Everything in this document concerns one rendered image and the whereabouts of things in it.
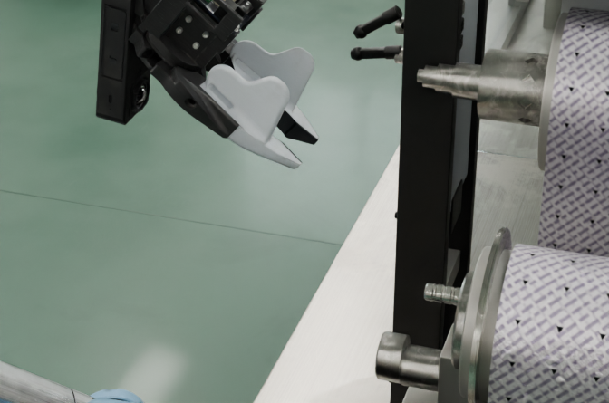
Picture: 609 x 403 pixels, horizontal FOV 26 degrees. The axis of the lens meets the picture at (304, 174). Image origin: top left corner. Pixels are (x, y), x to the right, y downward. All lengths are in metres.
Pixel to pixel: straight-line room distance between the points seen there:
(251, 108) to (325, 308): 0.74
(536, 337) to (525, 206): 0.97
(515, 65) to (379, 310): 0.57
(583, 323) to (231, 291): 2.45
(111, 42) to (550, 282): 0.36
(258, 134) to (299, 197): 2.83
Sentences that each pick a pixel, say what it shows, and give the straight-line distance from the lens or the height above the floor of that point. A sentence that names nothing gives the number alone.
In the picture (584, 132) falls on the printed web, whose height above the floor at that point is 1.34.
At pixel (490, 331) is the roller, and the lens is 0.95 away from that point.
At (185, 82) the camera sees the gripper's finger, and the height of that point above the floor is 1.44.
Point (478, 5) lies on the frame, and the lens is 1.34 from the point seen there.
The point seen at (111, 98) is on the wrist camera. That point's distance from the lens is 0.99.
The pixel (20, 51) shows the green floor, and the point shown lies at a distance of 4.87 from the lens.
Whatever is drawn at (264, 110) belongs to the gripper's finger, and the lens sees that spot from 0.93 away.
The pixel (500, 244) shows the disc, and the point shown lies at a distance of 0.97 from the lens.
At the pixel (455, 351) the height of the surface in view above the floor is 1.25.
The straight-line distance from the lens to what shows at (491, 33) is 1.96.
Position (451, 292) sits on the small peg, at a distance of 0.99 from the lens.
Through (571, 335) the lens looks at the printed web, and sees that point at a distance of 0.94.
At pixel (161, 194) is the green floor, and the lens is 3.81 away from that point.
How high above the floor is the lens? 1.81
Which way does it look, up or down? 28 degrees down
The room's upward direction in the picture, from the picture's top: straight up
